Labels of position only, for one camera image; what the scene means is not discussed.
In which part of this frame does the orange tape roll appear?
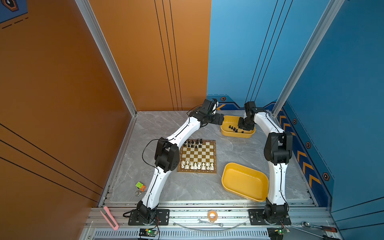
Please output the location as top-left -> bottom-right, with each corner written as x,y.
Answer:
207,210 -> 218,223

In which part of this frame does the green circuit board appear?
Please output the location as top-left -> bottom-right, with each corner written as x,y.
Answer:
138,229 -> 159,240

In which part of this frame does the yellow tray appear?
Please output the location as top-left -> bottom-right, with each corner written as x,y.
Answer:
221,115 -> 255,139
222,163 -> 269,202

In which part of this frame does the wooden chess board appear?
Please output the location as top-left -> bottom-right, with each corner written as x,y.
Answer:
177,139 -> 217,174

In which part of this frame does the pink tool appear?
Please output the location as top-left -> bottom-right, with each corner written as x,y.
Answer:
100,206 -> 119,231

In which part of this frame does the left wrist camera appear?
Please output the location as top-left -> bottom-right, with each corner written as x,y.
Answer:
212,99 -> 219,115

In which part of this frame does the orange green small box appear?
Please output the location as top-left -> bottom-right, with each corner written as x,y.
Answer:
136,182 -> 147,192

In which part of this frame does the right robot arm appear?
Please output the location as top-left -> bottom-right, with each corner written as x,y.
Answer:
238,102 -> 293,225

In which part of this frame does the aluminium corner post left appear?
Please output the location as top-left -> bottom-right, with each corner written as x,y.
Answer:
75,0 -> 137,117

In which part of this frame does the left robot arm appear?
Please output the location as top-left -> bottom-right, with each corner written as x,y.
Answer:
136,99 -> 224,224

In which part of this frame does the aluminium corner post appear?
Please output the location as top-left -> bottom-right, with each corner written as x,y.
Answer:
272,0 -> 345,118
75,0 -> 137,117

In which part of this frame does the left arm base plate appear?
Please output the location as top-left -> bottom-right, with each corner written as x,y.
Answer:
128,209 -> 170,226

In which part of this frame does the aluminium corner post right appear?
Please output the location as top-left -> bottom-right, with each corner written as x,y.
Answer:
272,0 -> 345,118

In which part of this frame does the red handled ratchet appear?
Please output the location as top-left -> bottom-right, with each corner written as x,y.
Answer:
302,222 -> 338,233

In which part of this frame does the silver wrench on rail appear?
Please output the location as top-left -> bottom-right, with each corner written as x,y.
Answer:
198,219 -> 224,228

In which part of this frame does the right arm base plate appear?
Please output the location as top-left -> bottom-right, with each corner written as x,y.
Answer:
248,209 -> 292,226

